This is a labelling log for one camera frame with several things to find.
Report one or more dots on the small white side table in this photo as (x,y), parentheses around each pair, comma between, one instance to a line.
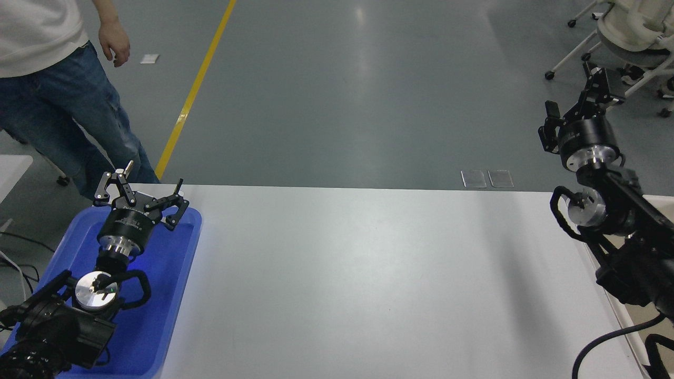
(11,173)

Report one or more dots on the clear floor plate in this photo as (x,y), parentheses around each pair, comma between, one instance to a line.
(500,178)
(474,179)

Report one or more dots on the walking person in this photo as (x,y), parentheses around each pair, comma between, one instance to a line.
(31,31)

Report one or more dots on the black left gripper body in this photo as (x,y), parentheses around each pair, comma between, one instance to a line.
(126,225)

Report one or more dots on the person's forearm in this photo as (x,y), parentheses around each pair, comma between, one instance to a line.
(105,10)

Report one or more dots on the white paper scrap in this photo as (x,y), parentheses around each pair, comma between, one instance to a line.
(150,58)

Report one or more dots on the person's hand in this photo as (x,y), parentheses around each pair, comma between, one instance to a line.
(113,42)

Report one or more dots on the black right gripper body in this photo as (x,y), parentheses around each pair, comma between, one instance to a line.
(587,134)

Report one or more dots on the blue plastic tray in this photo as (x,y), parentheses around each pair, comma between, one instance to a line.
(158,295)

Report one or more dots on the large pale bin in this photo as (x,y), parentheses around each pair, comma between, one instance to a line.
(663,199)

